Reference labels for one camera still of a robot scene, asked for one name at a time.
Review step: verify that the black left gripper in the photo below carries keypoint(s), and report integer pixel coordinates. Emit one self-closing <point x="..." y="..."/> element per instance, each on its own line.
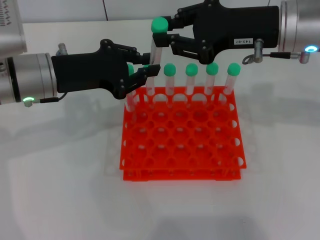
<point x="87" y="72"/>

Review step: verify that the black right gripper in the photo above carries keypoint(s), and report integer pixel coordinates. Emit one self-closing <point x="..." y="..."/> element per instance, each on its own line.
<point x="237" y="25"/>

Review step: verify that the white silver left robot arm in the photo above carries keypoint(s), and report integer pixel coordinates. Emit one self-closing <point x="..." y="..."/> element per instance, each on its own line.
<point x="30" y="77"/>

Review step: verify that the orange test tube rack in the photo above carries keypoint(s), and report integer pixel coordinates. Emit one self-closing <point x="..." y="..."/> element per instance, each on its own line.
<point x="175" y="176"/>

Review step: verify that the silver camera mount knob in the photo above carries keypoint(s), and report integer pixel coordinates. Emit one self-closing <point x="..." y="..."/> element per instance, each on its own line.
<point x="62" y="48"/>

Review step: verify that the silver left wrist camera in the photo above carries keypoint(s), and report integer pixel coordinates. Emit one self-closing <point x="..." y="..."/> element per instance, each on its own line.
<point x="10" y="30"/>

